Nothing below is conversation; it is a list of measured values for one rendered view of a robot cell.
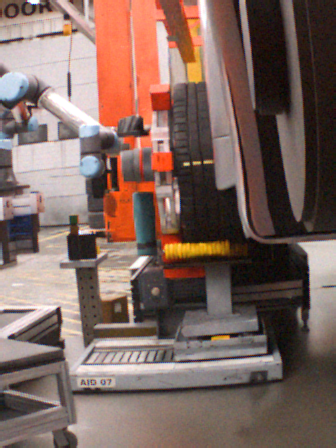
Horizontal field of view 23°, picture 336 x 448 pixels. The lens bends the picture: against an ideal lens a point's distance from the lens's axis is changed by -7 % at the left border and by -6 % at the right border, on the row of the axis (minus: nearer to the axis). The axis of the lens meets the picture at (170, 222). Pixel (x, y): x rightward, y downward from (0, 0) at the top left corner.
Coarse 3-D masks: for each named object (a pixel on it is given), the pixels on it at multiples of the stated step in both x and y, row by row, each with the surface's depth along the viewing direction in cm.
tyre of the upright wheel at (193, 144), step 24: (192, 96) 325; (192, 120) 318; (192, 144) 315; (192, 168) 316; (192, 192) 318; (216, 192) 318; (192, 216) 323; (216, 216) 323; (192, 240) 336; (216, 240) 338; (240, 240) 341
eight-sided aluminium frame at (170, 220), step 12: (156, 120) 327; (168, 120) 327; (156, 132) 321; (168, 132) 322; (156, 144) 321; (168, 144) 321; (156, 180) 322; (168, 180) 322; (156, 192) 323; (168, 192) 322; (168, 204) 365; (168, 216) 361; (180, 216) 361; (168, 228) 337
